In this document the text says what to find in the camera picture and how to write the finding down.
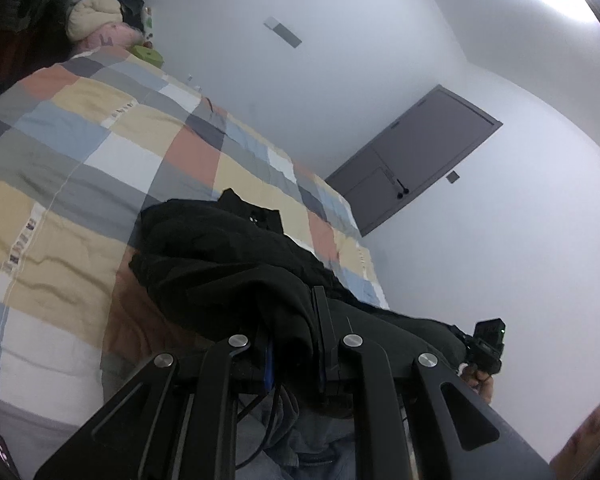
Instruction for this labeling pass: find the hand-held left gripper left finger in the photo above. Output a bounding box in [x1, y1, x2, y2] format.
[32, 332, 277, 480]

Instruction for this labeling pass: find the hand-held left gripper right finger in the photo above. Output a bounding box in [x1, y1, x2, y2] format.
[311, 285, 557, 480]

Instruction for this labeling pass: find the black puffer jacket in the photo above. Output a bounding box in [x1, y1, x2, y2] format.
[129, 187, 468, 411]

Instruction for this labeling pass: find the person's right forearm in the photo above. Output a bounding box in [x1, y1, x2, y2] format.
[550, 392, 600, 480]

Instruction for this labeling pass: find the person's right hand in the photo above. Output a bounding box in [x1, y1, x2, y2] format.
[459, 364, 496, 406]

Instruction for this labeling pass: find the grey door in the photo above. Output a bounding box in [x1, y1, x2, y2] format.
[325, 85, 503, 237]

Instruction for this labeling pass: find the checkered bed sheet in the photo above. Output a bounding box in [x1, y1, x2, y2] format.
[0, 50, 391, 461]

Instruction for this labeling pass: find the green plush item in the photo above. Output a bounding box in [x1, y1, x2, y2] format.
[132, 45, 165, 67]

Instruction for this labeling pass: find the pink pillow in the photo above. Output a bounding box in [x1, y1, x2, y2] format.
[72, 22, 143, 56]

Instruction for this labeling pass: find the cream fleece garment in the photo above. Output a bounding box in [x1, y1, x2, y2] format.
[65, 0, 123, 43]

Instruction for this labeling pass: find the black cable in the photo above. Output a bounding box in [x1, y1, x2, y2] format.
[235, 385, 286, 466]

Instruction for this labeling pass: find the black door handle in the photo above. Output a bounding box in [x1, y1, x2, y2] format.
[387, 172, 411, 198]

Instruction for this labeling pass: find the white and grey wall panel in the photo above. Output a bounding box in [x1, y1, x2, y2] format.
[263, 16, 302, 49]

